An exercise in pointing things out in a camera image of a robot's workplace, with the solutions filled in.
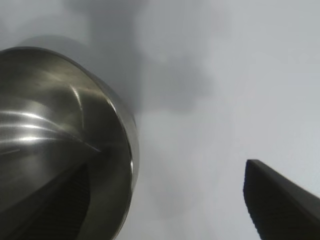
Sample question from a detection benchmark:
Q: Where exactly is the stainless steel mixing bowl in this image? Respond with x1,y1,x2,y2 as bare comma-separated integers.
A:
0,46,140,240

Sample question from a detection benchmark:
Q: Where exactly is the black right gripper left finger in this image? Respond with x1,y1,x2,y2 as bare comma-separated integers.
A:
0,162,91,240

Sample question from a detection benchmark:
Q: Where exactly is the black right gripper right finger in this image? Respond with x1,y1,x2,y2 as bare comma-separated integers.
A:
242,159,320,240

